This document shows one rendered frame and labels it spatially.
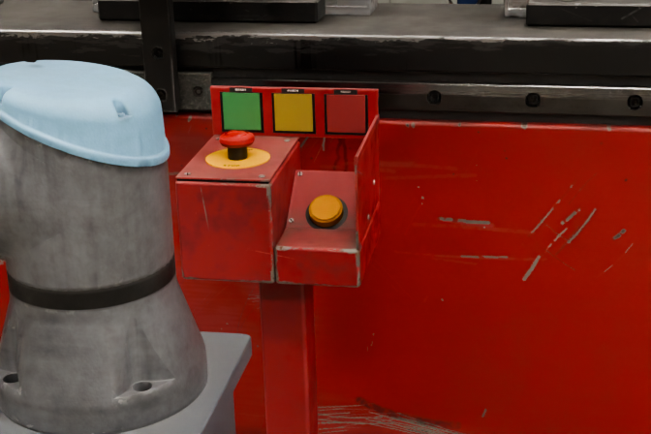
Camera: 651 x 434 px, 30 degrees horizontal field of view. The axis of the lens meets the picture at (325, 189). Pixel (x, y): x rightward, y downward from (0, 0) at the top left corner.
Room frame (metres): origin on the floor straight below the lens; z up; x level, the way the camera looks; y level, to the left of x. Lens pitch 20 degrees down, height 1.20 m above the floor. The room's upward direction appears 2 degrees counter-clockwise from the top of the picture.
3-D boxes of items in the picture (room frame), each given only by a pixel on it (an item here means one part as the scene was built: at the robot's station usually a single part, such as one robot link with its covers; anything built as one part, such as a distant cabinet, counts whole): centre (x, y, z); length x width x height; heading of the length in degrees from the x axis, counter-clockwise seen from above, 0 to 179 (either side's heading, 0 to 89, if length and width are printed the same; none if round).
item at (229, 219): (1.29, 0.05, 0.75); 0.20 x 0.16 x 0.18; 79
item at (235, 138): (1.29, 0.10, 0.79); 0.04 x 0.04 x 0.04
